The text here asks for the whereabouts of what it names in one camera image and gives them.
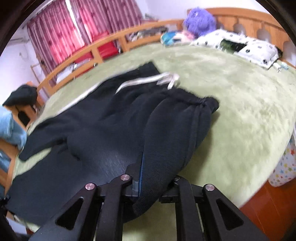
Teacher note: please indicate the red pink curtain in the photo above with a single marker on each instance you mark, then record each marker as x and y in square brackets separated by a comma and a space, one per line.
[61, 29]

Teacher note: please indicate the blue geometric cushion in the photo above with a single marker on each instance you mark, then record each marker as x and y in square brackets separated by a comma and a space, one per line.
[170, 38]

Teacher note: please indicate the purple plush toy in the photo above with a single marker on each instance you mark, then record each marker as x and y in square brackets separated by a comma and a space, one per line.
[200, 22]

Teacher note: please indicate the red chair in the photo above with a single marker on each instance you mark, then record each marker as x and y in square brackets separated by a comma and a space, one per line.
[106, 51]

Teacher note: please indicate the light blue jeans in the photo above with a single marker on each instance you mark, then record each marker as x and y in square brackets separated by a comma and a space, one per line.
[11, 131]

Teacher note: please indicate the wooden bed frame rail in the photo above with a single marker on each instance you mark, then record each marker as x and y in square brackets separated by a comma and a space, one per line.
[252, 21]

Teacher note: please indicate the wooden nightstand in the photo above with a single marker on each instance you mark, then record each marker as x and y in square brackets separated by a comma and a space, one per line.
[18, 111]

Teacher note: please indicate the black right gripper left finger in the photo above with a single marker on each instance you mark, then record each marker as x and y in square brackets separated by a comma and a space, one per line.
[94, 212]

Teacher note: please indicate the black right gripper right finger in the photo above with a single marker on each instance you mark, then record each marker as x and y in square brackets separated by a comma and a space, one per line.
[204, 213]

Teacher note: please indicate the green fuzzy bed blanket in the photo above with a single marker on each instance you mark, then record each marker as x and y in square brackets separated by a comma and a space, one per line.
[248, 132]

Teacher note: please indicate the star patterned fabric bag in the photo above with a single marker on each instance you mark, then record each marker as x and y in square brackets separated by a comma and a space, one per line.
[286, 168]

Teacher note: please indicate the white patterned pillow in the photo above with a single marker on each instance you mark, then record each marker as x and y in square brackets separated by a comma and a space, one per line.
[256, 51]

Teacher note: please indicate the black pants with white stripe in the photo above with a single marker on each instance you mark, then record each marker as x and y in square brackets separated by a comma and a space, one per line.
[95, 141]

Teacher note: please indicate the black bag on stand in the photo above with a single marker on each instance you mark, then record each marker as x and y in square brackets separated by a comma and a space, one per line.
[24, 95]

